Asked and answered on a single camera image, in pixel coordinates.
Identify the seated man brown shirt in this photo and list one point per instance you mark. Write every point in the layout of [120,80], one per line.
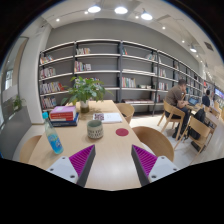
[174,98]

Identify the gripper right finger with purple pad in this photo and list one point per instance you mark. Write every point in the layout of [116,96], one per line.
[151,168]

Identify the open laptop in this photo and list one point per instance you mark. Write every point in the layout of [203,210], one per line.
[192,101]

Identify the round red coaster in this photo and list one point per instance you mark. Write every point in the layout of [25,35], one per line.
[122,132]

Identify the small plant at left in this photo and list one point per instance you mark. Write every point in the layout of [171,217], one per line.
[17,103]

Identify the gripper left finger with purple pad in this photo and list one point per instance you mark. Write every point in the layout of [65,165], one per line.
[75,168]

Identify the dark blue book bottom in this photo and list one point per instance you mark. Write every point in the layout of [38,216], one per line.
[66,123]

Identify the seated person dark shirt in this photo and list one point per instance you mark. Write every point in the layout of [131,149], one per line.
[205,99]

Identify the wooden chair under man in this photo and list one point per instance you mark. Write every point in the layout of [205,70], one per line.
[172,114]

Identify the wooden chair with backpack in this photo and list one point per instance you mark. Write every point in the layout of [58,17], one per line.
[199,128]

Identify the green potted plant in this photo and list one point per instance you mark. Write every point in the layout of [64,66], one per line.
[84,90]

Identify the wooden chair far end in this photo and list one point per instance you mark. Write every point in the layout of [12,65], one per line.
[126,110]

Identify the grey patterned ceramic cup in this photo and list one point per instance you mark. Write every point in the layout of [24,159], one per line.
[94,129]

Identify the wooden chair near left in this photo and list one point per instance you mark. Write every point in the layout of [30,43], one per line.
[28,148]

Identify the wooden chair near right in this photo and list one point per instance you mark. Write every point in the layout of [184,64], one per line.
[156,141]

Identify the open white magazine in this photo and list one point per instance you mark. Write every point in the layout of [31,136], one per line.
[108,117]

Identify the clear water bottle blue cap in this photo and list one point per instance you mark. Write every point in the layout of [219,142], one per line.
[52,135]

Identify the large grey bookshelf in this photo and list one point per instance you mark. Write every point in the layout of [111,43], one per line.
[132,73]

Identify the red book stack top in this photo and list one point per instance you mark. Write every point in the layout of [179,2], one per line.
[63,112]

